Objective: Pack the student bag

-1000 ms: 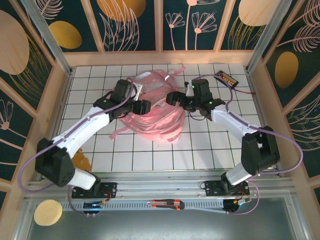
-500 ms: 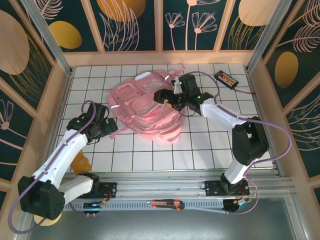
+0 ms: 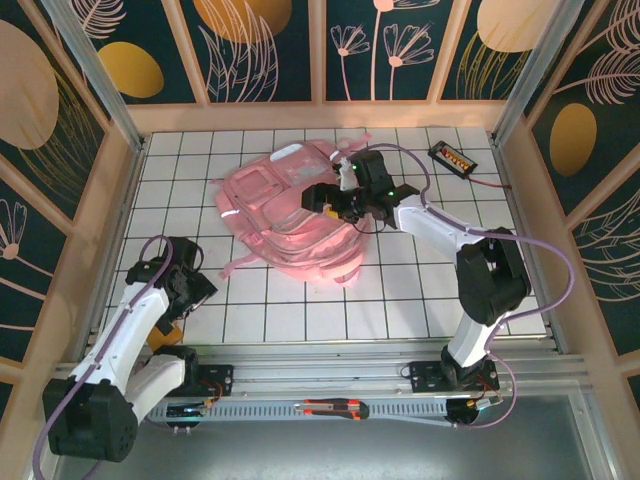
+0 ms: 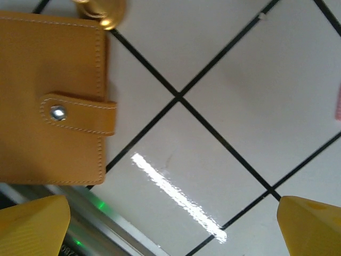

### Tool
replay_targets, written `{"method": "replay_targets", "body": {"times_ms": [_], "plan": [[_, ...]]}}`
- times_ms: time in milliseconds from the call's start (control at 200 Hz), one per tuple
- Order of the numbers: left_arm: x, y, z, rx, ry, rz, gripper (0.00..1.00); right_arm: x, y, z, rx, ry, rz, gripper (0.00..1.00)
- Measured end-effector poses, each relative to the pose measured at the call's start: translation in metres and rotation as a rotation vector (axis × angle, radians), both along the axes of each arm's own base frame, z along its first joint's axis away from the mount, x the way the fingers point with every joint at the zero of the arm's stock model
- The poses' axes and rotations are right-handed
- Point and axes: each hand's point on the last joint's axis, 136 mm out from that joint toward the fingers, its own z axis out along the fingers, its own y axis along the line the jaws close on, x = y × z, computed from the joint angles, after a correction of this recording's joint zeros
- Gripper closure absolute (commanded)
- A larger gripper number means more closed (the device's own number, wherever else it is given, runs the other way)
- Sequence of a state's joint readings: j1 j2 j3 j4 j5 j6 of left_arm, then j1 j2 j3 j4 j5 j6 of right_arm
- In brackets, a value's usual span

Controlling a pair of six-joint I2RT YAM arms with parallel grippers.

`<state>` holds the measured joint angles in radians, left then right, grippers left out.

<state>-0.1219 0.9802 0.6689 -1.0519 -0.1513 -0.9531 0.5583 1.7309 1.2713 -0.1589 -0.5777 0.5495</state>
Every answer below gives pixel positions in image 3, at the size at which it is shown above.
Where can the pink student backpack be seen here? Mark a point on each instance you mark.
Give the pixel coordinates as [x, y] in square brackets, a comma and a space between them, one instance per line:
[290, 235]

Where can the orange square card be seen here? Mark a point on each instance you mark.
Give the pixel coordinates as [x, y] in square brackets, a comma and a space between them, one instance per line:
[165, 337]

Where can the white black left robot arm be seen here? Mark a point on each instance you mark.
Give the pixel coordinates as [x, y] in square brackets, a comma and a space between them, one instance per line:
[125, 330]

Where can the black case with orange row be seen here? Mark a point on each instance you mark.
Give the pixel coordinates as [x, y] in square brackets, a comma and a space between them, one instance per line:
[452, 156]

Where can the orange black utility knife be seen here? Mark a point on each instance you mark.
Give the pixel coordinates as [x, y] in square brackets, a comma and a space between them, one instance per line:
[340, 407]

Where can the grey metal tray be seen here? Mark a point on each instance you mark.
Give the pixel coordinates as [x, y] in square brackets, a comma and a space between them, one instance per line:
[325, 450]

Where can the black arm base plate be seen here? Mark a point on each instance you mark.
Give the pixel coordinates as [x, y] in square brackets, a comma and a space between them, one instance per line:
[425, 375]
[220, 380]

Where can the aluminium frame rail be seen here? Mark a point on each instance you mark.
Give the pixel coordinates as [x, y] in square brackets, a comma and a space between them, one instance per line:
[325, 372]

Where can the aluminium frame post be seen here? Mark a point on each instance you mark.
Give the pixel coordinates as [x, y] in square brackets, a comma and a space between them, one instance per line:
[530, 75]
[100, 85]

